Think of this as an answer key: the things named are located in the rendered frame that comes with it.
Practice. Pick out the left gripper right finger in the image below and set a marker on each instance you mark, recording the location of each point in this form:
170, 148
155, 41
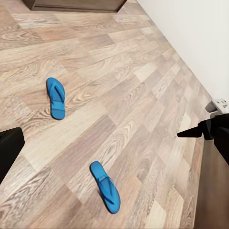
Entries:
221, 141

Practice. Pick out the bed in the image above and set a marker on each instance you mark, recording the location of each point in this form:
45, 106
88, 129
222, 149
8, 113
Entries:
212, 210

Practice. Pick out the sandal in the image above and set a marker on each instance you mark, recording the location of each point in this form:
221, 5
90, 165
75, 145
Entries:
57, 96
109, 192

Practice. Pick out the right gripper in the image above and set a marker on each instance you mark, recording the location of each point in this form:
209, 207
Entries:
207, 128

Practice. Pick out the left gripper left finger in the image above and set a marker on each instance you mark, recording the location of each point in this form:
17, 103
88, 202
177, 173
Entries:
11, 143

